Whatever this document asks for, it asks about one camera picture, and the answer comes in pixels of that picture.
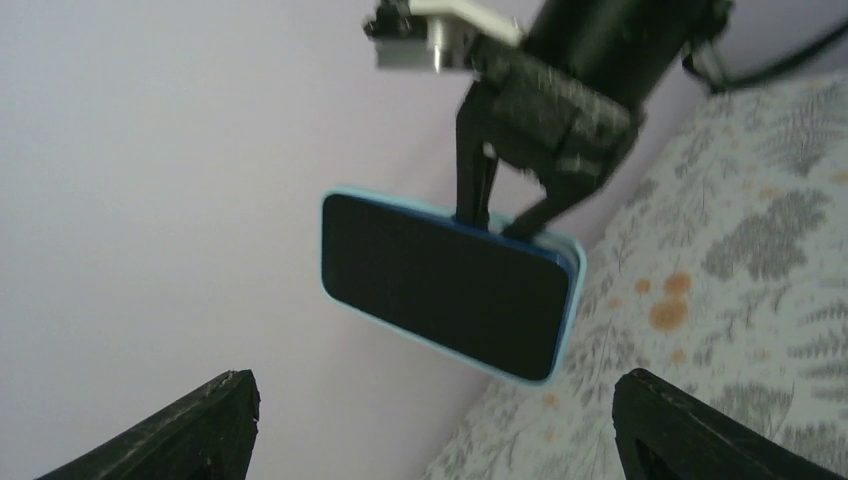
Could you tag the floral patterned table mat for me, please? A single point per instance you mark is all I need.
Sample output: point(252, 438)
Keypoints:
point(725, 275)

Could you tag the blue phone with black screen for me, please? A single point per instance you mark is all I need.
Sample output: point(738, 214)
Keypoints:
point(444, 291)

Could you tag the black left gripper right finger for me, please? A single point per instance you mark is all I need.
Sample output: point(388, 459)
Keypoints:
point(662, 432)

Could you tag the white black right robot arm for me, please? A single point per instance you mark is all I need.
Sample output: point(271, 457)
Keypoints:
point(620, 49)

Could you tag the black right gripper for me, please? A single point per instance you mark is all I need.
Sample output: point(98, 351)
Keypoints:
point(538, 119)

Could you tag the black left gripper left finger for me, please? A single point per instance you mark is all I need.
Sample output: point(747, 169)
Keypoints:
point(209, 433)

